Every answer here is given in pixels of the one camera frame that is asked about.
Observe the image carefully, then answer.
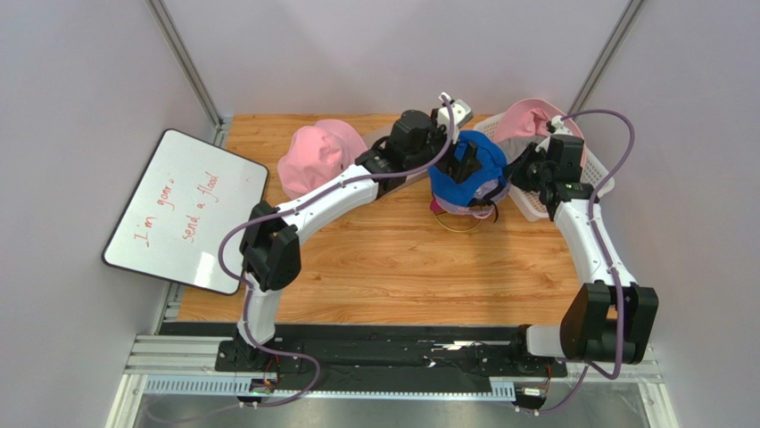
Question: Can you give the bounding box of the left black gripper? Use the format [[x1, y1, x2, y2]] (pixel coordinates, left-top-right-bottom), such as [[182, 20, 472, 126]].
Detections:
[[405, 110, 483, 184]]

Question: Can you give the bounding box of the blue hat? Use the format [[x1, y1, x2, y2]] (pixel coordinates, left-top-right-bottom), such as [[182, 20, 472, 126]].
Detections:
[[428, 130, 509, 217]]

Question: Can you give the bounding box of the lavender baseball cap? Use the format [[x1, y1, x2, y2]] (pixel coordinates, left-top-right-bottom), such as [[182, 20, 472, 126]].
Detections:
[[434, 180, 509, 216]]

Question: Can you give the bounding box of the light pink cap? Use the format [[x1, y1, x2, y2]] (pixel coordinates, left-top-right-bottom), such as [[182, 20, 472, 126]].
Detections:
[[492, 98, 566, 163]]

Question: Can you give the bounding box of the pink bucket hat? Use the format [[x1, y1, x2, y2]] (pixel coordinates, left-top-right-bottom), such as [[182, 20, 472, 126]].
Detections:
[[277, 119, 368, 199]]

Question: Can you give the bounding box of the magenta baseball cap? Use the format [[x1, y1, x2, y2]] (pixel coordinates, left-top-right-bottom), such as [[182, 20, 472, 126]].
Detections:
[[429, 199, 448, 217]]

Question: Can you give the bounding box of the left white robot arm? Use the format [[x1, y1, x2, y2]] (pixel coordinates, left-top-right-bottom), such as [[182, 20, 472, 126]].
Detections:
[[217, 100, 473, 371]]

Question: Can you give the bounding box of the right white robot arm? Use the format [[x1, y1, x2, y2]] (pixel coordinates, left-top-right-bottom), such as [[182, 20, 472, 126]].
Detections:
[[505, 135, 659, 365]]

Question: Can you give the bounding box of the white plastic basket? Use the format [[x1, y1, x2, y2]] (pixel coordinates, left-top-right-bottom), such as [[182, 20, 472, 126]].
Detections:
[[474, 112, 608, 222]]

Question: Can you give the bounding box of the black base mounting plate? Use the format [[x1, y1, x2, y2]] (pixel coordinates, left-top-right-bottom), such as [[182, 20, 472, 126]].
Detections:
[[215, 324, 567, 393]]

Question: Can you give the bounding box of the white whiteboard with red writing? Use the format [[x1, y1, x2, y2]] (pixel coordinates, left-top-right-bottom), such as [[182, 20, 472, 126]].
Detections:
[[103, 129, 269, 295]]

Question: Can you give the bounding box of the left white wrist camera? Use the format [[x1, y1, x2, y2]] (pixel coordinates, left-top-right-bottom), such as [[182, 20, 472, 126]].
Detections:
[[434, 92, 474, 144]]

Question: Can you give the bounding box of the gold wire hat stand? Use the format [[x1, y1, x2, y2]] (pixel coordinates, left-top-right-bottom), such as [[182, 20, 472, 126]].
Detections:
[[434, 211, 483, 234]]

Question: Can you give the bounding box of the right corner aluminium post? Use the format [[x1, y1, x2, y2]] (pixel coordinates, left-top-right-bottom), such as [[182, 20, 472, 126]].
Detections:
[[569, 0, 648, 112]]

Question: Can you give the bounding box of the corner aluminium post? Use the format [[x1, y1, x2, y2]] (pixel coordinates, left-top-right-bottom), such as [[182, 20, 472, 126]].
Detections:
[[145, 0, 225, 129], [569, 0, 648, 112]]

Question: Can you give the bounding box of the left corner aluminium post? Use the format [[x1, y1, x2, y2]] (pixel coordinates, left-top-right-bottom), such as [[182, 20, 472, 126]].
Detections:
[[145, 0, 225, 129]]

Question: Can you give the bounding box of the aluminium frame rail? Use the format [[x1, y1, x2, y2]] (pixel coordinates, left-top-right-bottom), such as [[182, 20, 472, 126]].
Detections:
[[106, 335, 679, 427]]

